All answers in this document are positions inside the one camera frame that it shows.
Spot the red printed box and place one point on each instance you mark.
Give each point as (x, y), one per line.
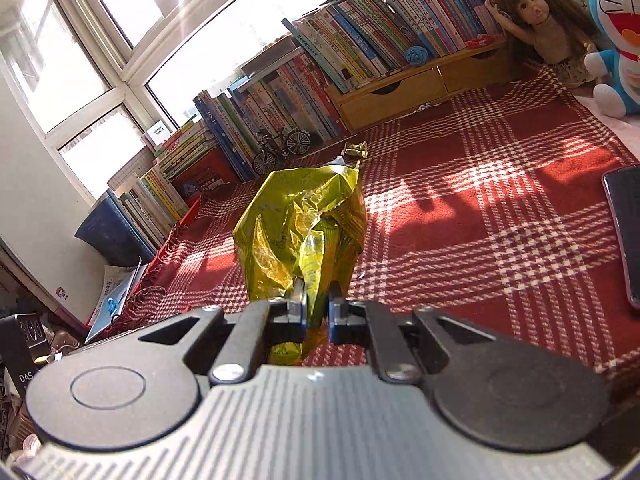
(205, 175)

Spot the window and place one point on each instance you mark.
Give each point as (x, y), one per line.
(75, 50)

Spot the blue yarn ball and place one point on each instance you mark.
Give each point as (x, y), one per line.
(416, 56)

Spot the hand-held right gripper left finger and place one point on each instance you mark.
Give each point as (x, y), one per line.
(301, 317)

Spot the row of tall upright books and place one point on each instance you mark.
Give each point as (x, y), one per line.
(270, 105)

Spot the miniature black bicycle model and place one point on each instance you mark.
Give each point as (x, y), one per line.
(280, 149)

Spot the stack of flat-lying books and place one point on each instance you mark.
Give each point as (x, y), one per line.
(185, 152)

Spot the red plaid blanket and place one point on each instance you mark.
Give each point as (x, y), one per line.
(450, 200)

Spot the wooden shelf with drawers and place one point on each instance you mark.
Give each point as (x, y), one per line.
(395, 100)

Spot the small white label card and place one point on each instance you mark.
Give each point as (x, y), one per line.
(157, 132)

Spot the small gold foil wrapper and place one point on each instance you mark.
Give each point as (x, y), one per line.
(354, 149)

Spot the blue cat plush toy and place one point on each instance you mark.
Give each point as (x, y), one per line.
(625, 35)

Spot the large gold foil wrapper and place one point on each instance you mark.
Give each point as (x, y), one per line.
(290, 230)

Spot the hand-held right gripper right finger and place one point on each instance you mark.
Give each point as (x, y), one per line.
(334, 317)

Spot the black smartphone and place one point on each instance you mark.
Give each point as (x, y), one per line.
(627, 230)

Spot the row of leaning colourful books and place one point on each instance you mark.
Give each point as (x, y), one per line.
(360, 35)

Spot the brown-haired doll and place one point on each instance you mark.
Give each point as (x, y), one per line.
(545, 35)

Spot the white and blue booklet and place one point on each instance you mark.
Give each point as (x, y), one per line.
(112, 300)

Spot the dark blue storage box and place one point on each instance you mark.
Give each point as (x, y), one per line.
(107, 232)

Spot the row of pale-spined books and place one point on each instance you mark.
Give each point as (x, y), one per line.
(150, 200)

